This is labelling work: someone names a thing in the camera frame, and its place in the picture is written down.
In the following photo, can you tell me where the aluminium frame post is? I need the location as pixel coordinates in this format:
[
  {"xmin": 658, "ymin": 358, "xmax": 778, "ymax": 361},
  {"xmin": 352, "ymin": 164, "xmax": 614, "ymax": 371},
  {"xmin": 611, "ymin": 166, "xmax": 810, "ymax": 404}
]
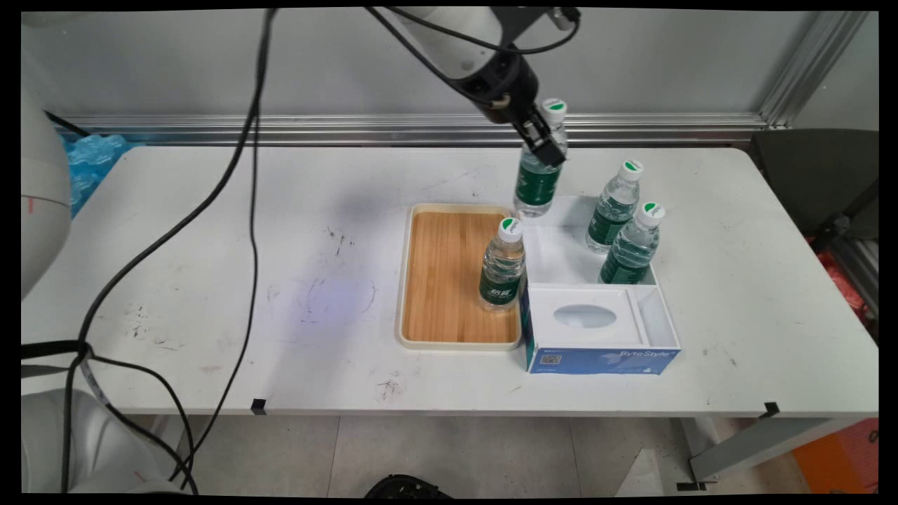
[{"xmin": 760, "ymin": 11, "xmax": 872, "ymax": 128}]

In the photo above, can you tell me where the wooden tray with cream rim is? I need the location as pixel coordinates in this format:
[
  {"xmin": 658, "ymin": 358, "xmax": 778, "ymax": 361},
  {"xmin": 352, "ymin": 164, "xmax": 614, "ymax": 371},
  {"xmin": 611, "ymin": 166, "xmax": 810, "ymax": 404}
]
[{"xmin": 395, "ymin": 203, "xmax": 524, "ymax": 351}]

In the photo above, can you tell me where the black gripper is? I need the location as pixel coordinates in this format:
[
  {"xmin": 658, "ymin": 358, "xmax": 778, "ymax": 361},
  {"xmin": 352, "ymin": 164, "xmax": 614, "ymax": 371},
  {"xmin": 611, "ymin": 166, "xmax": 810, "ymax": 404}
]
[{"xmin": 460, "ymin": 55, "xmax": 568, "ymax": 169}]

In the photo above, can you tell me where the blue and white cardboard box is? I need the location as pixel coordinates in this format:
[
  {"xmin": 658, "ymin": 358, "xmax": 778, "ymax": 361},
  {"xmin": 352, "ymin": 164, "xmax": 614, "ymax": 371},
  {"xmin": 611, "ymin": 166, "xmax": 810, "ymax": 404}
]
[{"xmin": 520, "ymin": 194, "xmax": 682, "ymax": 376}]

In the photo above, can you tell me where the blue plastic wrapped package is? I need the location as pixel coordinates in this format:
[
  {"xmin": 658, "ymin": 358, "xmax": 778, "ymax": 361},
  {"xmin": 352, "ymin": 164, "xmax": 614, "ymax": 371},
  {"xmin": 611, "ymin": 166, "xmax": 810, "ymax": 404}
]
[{"xmin": 62, "ymin": 133, "xmax": 133, "ymax": 217}]

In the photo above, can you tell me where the thin black cable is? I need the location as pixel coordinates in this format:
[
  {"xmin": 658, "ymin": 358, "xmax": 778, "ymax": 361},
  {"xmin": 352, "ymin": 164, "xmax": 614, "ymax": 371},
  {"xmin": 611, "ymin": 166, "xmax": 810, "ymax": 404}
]
[{"xmin": 179, "ymin": 105, "xmax": 262, "ymax": 488}]

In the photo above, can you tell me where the water bottle with green label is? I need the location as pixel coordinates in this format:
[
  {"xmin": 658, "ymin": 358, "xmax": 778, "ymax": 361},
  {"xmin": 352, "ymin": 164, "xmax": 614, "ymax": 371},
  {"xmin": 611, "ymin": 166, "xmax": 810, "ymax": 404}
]
[
  {"xmin": 585, "ymin": 160, "xmax": 645, "ymax": 255},
  {"xmin": 514, "ymin": 98, "xmax": 568, "ymax": 218},
  {"xmin": 598, "ymin": 202, "xmax": 666, "ymax": 285},
  {"xmin": 479, "ymin": 217, "xmax": 526, "ymax": 313}
]

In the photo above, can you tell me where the aluminium frame rail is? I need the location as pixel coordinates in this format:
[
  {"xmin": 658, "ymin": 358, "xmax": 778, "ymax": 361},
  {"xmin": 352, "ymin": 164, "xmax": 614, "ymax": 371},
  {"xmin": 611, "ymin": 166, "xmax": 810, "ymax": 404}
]
[{"xmin": 55, "ymin": 112, "xmax": 772, "ymax": 147}]

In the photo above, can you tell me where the thick black cable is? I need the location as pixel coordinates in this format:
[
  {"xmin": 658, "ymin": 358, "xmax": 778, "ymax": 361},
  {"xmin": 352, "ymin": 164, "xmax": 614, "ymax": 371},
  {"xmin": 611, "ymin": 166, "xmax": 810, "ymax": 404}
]
[{"xmin": 21, "ymin": 7, "xmax": 278, "ymax": 493}]

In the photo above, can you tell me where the red plastic bag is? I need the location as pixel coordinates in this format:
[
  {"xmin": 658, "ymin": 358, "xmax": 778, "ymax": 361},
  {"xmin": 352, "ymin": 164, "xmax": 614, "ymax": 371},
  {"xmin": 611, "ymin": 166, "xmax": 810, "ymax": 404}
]
[{"xmin": 807, "ymin": 237, "xmax": 872, "ymax": 327}]

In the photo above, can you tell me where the white table leg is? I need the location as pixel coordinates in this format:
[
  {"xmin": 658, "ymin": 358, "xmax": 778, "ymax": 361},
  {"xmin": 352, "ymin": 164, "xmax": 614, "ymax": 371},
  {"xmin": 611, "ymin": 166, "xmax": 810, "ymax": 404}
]
[{"xmin": 676, "ymin": 417, "xmax": 846, "ymax": 492}]

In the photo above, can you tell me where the dark grey chair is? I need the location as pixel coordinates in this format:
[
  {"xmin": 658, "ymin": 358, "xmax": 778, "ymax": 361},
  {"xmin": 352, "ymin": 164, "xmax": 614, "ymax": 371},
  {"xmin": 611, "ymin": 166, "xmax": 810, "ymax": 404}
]
[{"xmin": 749, "ymin": 129, "xmax": 879, "ymax": 243}]

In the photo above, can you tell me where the black round object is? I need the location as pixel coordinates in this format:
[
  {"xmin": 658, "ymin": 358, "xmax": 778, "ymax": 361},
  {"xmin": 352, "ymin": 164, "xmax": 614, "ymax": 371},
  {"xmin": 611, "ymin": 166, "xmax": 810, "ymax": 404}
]
[{"xmin": 363, "ymin": 474, "xmax": 453, "ymax": 499}]

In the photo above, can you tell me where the orange box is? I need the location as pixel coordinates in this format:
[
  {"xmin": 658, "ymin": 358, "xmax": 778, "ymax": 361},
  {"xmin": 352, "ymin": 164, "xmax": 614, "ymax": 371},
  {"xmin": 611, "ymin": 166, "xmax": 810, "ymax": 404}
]
[{"xmin": 793, "ymin": 419, "xmax": 879, "ymax": 494}]

